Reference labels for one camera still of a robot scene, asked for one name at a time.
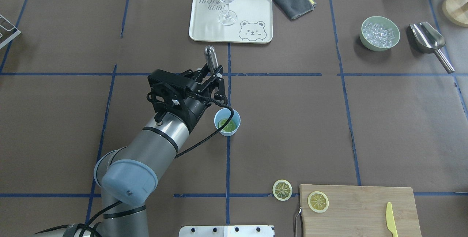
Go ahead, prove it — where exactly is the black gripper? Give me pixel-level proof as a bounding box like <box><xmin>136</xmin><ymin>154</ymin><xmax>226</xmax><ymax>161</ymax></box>
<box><xmin>162</xmin><ymin>65</ymin><xmax>229</xmax><ymax>133</ymax></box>

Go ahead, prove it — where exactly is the steel muddler black tip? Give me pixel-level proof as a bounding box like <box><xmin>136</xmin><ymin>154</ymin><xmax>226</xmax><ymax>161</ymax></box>
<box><xmin>204</xmin><ymin>45</ymin><xmax>219</xmax><ymax>75</ymax></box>

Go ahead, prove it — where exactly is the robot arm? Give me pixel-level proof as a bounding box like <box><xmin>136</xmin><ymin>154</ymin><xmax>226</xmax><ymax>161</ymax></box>
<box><xmin>35</xmin><ymin>65</ymin><xmax>228</xmax><ymax>237</ymax></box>

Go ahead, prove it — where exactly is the light blue cup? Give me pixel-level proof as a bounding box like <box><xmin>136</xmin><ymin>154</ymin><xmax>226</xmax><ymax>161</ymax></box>
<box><xmin>214</xmin><ymin>108</ymin><xmax>241</xmax><ymax>136</ymax></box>

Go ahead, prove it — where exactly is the cream bear tray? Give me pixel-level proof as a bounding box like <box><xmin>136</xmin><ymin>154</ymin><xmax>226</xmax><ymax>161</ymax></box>
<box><xmin>188</xmin><ymin>0</ymin><xmax>273</xmax><ymax>44</ymax></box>

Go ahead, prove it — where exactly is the grey folded cloth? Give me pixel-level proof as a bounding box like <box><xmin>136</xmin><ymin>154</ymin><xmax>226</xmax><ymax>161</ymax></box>
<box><xmin>273</xmin><ymin>0</ymin><xmax>317</xmax><ymax>20</ymax></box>

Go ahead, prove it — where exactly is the bamboo cutting board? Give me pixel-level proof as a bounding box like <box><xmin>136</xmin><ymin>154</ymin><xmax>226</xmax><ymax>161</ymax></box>
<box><xmin>294</xmin><ymin>184</ymin><xmax>422</xmax><ymax>237</ymax></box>

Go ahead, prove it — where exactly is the green bowl of ice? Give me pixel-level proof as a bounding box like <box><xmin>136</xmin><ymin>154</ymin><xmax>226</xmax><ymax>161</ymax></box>
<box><xmin>359</xmin><ymin>16</ymin><xmax>400</xmax><ymax>52</ymax></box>

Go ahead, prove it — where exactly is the steel ice scoop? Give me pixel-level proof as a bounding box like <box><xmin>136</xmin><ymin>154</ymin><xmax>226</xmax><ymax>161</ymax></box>
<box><xmin>409</xmin><ymin>22</ymin><xmax>455</xmax><ymax>74</ymax></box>

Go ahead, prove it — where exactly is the yellow plastic knife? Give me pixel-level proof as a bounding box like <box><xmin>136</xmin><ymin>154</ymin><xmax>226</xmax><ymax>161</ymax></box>
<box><xmin>385</xmin><ymin>202</ymin><xmax>399</xmax><ymax>237</ymax></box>

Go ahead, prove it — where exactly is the round wooden stand base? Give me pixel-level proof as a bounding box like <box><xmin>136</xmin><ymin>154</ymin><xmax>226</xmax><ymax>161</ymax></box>
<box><xmin>442</xmin><ymin>0</ymin><xmax>468</xmax><ymax>28</ymax></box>

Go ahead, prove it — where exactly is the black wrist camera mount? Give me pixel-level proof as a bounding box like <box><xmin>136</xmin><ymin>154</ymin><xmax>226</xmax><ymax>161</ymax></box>
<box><xmin>146</xmin><ymin>70</ymin><xmax>197</xmax><ymax>123</ymax></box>

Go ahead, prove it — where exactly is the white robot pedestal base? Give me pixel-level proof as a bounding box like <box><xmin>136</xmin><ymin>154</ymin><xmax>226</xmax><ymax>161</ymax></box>
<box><xmin>178</xmin><ymin>225</ymin><xmax>275</xmax><ymax>237</ymax></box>

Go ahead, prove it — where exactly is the black camera cable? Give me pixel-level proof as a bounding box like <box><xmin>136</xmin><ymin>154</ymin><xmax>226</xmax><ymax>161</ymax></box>
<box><xmin>79</xmin><ymin>98</ymin><xmax>234</xmax><ymax>237</ymax></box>

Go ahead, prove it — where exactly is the wire cup rack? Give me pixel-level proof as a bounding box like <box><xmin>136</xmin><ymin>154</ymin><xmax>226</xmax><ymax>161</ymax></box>
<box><xmin>0</xmin><ymin>15</ymin><xmax>21</xmax><ymax>49</ymax></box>

